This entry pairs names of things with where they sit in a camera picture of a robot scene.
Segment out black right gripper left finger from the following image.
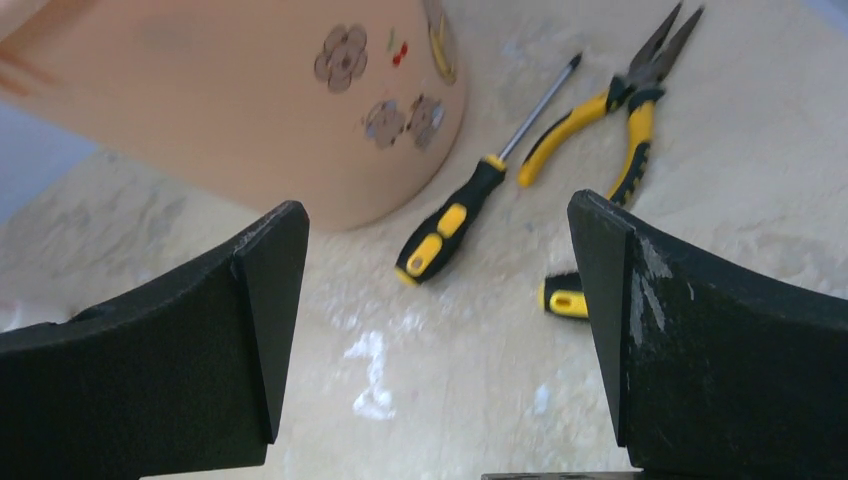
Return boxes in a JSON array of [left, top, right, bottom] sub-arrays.
[[1, 201, 309, 479]]

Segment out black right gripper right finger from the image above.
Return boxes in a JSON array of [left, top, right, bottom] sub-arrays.
[[567, 190, 847, 479]]

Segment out orange plastic bin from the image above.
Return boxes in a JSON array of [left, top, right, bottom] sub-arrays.
[[1, 0, 467, 230]]

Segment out yellow handled pliers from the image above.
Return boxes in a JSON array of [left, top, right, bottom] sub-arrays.
[[517, 4, 705, 207]]

